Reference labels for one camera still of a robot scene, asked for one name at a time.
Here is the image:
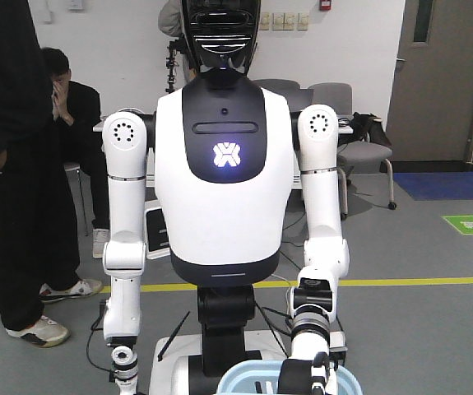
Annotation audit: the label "grey office chair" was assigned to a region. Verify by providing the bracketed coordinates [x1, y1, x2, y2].
[309, 82, 396, 219]

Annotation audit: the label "grey door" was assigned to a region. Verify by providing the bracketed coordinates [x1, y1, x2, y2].
[386, 1, 473, 162]

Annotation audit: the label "standing person in black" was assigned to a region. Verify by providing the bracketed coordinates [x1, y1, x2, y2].
[0, 1, 103, 347]

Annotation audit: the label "blue floor mat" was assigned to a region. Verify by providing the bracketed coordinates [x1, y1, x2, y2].
[394, 172, 473, 201]

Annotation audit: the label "blue plastic shopping basket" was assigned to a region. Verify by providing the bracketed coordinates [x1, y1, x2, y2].
[216, 360, 363, 395]

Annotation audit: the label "seated person in black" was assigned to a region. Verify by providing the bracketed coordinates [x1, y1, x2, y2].
[41, 47, 110, 259]

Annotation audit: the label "white humanoid robot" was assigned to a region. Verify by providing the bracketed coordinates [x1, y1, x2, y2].
[102, 1, 349, 394]

